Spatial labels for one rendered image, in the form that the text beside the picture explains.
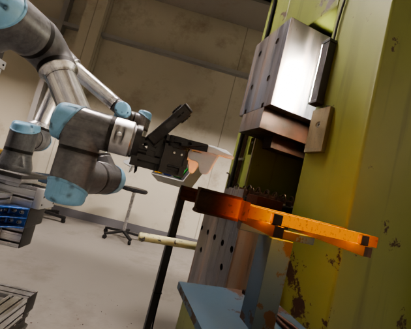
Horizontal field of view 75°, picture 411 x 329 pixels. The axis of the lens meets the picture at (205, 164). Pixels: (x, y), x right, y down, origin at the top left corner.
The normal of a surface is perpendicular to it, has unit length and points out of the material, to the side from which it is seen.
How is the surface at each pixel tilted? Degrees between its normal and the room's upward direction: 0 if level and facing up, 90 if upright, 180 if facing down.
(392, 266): 90
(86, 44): 90
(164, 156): 90
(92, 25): 90
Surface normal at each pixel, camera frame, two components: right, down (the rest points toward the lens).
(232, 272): 0.33, 0.00
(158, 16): 0.07, -0.07
